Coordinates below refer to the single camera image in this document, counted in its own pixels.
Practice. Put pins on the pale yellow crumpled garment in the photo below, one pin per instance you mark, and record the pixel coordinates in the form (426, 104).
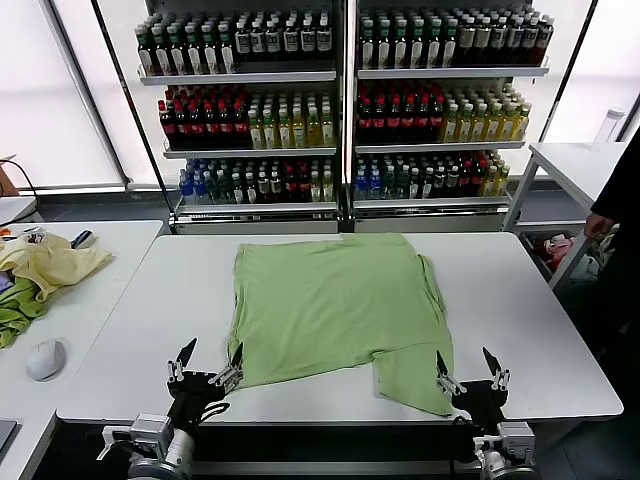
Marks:
(55, 265)

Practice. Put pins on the small dark drink bottle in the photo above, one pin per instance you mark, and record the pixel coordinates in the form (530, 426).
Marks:
(440, 185)
(415, 186)
(453, 184)
(250, 190)
(275, 189)
(428, 186)
(238, 190)
(262, 189)

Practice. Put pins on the pink red garment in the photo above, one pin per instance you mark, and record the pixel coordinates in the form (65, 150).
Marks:
(555, 247)

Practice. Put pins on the person in dark clothing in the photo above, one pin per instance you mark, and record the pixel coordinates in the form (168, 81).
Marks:
(620, 200)

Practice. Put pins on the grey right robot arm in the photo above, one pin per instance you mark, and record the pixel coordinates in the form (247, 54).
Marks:
(500, 465)

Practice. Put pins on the grey metal drink shelf unit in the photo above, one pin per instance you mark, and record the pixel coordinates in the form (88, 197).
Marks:
(255, 225)
(430, 222)

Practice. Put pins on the brown cardboard box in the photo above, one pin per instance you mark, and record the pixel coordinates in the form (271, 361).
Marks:
(7, 175)

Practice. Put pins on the small red drink bottle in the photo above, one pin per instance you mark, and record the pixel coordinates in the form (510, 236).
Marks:
(290, 189)
(303, 189)
(477, 182)
(465, 183)

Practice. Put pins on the purple flat item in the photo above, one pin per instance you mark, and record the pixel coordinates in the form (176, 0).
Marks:
(5, 282)

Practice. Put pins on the dark blue white device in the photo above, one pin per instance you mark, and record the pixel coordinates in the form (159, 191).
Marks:
(82, 239)

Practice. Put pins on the small blue drink bottle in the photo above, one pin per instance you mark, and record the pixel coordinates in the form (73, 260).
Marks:
(186, 189)
(361, 187)
(375, 187)
(199, 189)

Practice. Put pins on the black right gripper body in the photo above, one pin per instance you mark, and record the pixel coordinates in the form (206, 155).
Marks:
(480, 400)

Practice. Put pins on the thin black diagonal pole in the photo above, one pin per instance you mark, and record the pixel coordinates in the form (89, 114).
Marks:
(570, 65)
(130, 100)

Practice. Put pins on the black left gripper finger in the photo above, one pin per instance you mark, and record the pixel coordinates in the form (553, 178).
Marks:
(182, 360)
(232, 370)

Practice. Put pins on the white computer mouse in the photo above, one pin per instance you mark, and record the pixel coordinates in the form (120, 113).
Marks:
(46, 360)

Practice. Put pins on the dark bottle beige label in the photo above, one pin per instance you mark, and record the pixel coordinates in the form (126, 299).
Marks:
(482, 42)
(466, 42)

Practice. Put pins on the yellow juice bottle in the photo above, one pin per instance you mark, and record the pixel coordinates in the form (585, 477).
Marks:
(270, 132)
(284, 132)
(327, 130)
(256, 132)
(520, 125)
(479, 127)
(451, 127)
(493, 126)
(506, 126)
(465, 127)
(312, 131)
(298, 131)

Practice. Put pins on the white side table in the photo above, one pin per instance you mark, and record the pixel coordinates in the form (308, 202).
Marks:
(560, 165)

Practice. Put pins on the grey metal shelf board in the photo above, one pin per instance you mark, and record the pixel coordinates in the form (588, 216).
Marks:
(450, 72)
(255, 207)
(440, 147)
(430, 202)
(240, 77)
(250, 152)

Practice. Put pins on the small green drink bottle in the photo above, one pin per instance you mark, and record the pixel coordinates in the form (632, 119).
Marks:
(225, 189)
(402, 186)
(212, 189)
(389, 186)

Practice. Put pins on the small yellow drink bottle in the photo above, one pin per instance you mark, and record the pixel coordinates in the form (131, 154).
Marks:
(328, 188)
(502, 181)
(315, 188)
(490, 182)

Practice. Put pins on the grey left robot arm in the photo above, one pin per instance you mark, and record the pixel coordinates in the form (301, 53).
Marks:
(180, 450)

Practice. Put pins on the person bare hand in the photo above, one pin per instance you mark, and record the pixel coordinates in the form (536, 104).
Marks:
(597, 227)

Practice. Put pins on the red cap cola bottle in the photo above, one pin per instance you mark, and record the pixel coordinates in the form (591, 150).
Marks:
(224, 127)
(436, 122)
(394, 122)
(365, 122)
(379, 122)
(181, 127)
(423, 122)
(210, 127)
(239, 127)
(166, 127)
(195, 127)
(408, 122)

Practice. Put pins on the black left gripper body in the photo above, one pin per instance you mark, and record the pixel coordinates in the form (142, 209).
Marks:
(195, 395)

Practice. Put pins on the light green printed t-shirt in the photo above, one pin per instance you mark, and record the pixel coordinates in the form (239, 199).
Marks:
(325, 300)

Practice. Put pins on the bright green crumpled garment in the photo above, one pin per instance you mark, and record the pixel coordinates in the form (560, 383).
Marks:
(15, 310)

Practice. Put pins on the pale whitish garment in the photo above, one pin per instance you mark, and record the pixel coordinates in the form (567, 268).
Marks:
(592, 267)

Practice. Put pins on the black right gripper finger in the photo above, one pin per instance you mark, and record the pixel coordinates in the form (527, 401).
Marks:
(444, 380)
(500, 377)

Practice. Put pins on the dark grey storage bin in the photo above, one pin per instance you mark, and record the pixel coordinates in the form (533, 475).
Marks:
(527, 242)

